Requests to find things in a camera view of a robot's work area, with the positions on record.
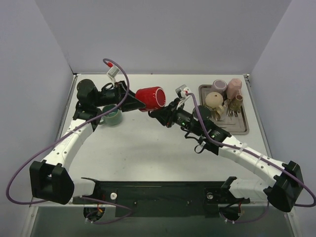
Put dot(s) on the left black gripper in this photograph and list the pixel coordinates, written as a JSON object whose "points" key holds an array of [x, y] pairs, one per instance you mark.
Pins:
{"points": [[124, 95]]}

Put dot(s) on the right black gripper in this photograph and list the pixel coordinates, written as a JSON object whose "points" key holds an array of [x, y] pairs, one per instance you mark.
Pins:
{"points": [[169, 114]]}

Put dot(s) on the red mug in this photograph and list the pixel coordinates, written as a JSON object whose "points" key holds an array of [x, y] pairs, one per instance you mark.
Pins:
{"points": [[153, 98]]}

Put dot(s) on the green speckled mug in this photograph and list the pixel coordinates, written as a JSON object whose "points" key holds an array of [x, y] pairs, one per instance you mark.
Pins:
{"points": [[112, 118]]}

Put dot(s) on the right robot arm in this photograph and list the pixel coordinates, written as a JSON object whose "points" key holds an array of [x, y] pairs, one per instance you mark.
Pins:
{"points": [[279, 183]]}

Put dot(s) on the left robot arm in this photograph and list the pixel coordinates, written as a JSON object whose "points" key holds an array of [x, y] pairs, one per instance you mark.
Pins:
{"points": [[50, 179]]}

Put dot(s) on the beige round mug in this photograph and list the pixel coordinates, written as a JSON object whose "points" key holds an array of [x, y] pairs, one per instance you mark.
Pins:
{"points": [[214, 100]]}

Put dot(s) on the purple mug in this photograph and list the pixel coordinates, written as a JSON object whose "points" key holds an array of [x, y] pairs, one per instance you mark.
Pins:
{"points": [[219, 86]]}

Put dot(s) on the pink faceted mug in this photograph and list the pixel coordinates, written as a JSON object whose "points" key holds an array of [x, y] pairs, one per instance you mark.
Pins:
{"points": [[233, 87]]}

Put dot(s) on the gold cup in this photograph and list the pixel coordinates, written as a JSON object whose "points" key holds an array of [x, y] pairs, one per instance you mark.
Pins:
{"points": [[236, 103]]}

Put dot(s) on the metal tray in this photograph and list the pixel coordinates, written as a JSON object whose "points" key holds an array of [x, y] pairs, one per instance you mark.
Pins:
{"points": [[234, 122]]}

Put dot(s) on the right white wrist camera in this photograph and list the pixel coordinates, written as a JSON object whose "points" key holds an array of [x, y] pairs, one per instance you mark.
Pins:
{"points": [[182, 91]]}

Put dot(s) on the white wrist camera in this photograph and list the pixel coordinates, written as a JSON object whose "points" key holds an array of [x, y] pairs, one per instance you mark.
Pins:
{"points": [[182, 91], [112, 73]]}

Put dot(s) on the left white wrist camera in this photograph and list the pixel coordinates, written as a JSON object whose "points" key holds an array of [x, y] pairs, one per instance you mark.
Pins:
{"points": [[112, 73]]}

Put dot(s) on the aluminium rail frame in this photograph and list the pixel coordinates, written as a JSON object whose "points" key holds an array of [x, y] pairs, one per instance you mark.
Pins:
{"points": [[50, 180]]}

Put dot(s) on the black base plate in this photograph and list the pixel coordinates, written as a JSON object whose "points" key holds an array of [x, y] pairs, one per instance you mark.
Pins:
{"points": [[165, 199]]}

